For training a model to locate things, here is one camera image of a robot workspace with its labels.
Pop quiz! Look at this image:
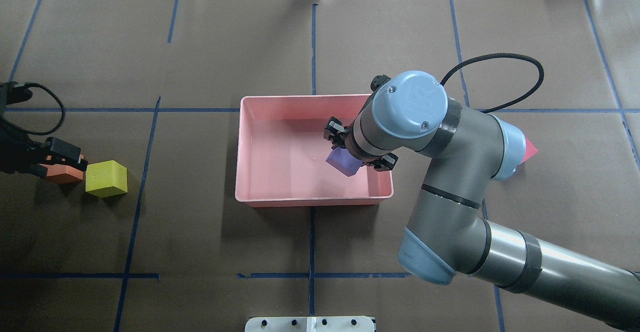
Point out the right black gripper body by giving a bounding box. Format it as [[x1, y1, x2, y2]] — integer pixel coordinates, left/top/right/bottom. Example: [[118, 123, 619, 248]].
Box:
[[330, 75, 401, 173]]

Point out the red foam block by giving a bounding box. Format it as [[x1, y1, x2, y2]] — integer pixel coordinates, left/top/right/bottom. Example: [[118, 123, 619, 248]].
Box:
[[520, 136, 538, 164]]

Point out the orange foam block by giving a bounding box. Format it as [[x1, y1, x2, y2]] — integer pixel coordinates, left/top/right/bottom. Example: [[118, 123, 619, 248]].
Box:
[[41, 164, 85, 185]]

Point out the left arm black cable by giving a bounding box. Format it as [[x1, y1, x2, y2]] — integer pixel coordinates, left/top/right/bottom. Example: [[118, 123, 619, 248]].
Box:
[[10, 82, 67, 136]]

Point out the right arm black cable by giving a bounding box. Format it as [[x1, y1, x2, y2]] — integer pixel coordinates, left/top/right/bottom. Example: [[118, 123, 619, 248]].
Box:
[[440, 53, 545, 114]]

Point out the pink plastic bin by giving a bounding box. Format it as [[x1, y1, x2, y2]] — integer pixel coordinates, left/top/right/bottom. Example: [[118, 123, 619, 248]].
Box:
[[235, 94, 394, 207]]

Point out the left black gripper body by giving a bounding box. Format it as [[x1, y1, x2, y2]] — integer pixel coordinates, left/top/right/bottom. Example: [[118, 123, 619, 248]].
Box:
[[0, 81, 51, 178]]

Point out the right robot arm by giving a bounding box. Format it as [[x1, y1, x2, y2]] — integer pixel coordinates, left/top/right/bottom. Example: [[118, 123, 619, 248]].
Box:
[[323, 70, 640, 332]]

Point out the purple foam block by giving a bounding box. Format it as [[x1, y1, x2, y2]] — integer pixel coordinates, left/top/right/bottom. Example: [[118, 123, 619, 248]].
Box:
[[326, 146, 362, 177]]

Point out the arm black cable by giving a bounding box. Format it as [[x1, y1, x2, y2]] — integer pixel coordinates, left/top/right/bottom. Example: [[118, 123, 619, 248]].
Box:
[[440, 53, 545, 114], [10, 82, 67, 136]]

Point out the yellow-green foam block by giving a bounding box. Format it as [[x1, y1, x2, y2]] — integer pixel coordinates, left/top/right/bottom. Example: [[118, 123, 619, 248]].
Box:
[[84, 160, 128, 198]]

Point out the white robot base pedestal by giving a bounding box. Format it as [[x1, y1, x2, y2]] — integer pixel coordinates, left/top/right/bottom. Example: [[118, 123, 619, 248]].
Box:
[[244, 316, 377, 332]]

